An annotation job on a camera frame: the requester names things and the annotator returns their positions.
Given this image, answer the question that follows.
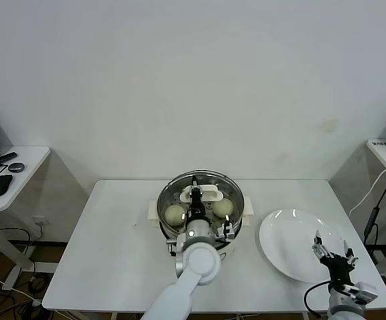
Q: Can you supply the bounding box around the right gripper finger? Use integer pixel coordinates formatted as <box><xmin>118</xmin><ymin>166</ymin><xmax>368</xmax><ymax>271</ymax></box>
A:
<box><xmin>311</xmin><ymin>229</ymin><xmax>331</xmax><ymax>264</ymax></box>
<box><xmin>342</xmin><ymin>241</ymin><xmax>359</xmax><ymax>268</ymax></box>

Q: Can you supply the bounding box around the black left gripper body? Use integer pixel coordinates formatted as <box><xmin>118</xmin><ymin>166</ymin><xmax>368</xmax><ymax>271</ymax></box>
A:
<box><xmin>185</xmin><ymin>198</ymin><xmax>209</xmax><ymax>221</ymax></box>

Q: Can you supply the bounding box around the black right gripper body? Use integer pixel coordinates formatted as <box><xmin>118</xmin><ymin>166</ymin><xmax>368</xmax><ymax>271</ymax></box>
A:
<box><xmin>321</xmin><ymin>255</ymin><xmax>355</xmax><ymax>285</ymax></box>

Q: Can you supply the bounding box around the glass lid with cream handle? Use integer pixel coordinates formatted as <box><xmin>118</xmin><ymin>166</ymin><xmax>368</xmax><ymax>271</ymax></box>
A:
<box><xmin>157</xmin><ymin>170</ymin><xmax>246</xmax><ymax>236</ymax></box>

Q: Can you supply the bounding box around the white steamed baozi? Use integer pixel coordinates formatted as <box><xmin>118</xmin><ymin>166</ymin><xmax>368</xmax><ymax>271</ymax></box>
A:
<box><xmin>212</xmin><ymin>198</ymin><xmax>235</xmax><ymax>219</ymax></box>
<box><xmin>164</xmin><ymin>205</ymin><xmax>186</xmax><ymax>227</ymax></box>

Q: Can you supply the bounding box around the steel steamer pot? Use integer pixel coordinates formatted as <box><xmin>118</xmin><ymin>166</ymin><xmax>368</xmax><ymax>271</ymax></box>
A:
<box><xmin>147</xmin><ymin>175</ymin><xmax>255</xmax><ymax>265</ymax></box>

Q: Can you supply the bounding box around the white round plate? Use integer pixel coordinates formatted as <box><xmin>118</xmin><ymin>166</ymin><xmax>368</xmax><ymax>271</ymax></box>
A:
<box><xmin>259</xmin><ymin>209</ymin><xmax>344</xmax><ymax>284</ymax></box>

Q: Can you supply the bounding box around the white work table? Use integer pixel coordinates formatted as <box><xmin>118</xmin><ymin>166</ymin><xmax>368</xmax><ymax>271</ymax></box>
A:
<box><xmin>42</xmin><ymin>179</ymin><xmax>386</xmax><ymax>314</ymax></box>

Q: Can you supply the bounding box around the white side table with laptop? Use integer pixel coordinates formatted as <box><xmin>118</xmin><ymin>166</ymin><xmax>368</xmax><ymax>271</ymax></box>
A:
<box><xmin>0</xmin><ymin>145</ymin><xmax>53</xmax><ymax>291</ymax></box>

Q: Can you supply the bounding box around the black computer mouse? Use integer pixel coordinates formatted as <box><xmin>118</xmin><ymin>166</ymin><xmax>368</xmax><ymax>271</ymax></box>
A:
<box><xmin>0</xmin><ymin>173</ymin><xmax>15</xmax><ymax>197</ymax></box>

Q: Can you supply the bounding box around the white hanging cable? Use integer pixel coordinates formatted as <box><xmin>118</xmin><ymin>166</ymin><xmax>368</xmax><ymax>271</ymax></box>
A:
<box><xmin>349</xmin><ymin>165</ymin><xmax>386</xmax><ymax>217</ymax></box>

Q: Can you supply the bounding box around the black floor cable bundle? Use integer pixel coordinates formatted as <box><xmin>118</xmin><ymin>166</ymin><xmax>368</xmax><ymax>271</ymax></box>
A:
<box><xmin>12</xmin><ymin>266</ymin><xmax>51</xmax><ymax>320</ymax></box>

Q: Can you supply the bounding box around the black looped floor cable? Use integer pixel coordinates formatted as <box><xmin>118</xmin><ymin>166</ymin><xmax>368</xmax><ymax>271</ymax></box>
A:
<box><xmin>0</xmin><ymin>227</ymin><xmax>35</xmax><ymax>255</ymax></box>

